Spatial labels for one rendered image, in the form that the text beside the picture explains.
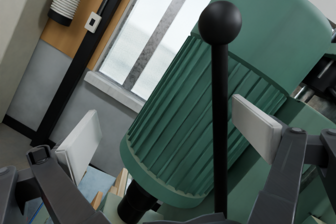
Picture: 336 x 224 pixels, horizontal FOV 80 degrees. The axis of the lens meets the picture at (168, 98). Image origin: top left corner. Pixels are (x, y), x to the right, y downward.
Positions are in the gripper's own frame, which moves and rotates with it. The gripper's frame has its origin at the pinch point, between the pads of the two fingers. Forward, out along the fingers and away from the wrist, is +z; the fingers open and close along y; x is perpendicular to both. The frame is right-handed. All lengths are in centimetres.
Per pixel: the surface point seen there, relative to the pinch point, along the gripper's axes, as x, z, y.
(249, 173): -13.2, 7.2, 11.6
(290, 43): 5.3, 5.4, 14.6
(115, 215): -23.9, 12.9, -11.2
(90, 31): 13, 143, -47
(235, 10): 8.8, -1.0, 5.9
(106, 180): -38, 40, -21
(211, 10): 8.9, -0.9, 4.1
